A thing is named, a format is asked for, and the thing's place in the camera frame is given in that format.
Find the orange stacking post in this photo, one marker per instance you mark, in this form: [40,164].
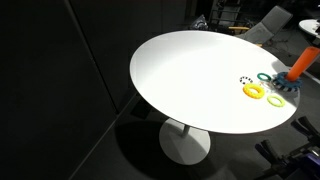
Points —
[301,63]

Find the small white round table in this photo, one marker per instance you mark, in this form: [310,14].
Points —
[310,26]

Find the white table pedestal base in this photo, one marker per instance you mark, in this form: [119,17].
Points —
[186,146]

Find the grey chair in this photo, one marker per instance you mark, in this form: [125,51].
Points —
[266,28]

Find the black purple equipment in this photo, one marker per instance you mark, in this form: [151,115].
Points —
[300,156]

